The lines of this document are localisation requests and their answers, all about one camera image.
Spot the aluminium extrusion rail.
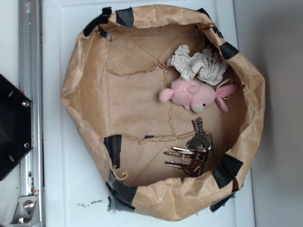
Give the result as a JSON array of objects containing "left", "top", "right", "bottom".
[{"left": 10, "top": 0, "right": 45, "bottom": 227}]

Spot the crumpled white paper tissue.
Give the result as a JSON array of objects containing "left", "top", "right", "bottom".
[{"left": 167, "top": 44, "right": 229, "bottom": 86}]

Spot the pink plush bunny toy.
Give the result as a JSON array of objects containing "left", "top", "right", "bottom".
[{"left": 159, "top": 79, "right": 238, "bottom": 114}]

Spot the brown paper bag bin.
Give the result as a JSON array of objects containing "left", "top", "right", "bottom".
[{"left": 62, "top": 5, "right": 265, "bottom": 221}]

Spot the silver key bunch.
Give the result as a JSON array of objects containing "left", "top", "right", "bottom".
[{"left": 163, "top": 117, "right": 213, "bottom": 177}]

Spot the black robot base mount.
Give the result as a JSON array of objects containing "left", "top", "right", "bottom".
[{"left": 0, "top": 75, "right": 33, "bottom": 180}]

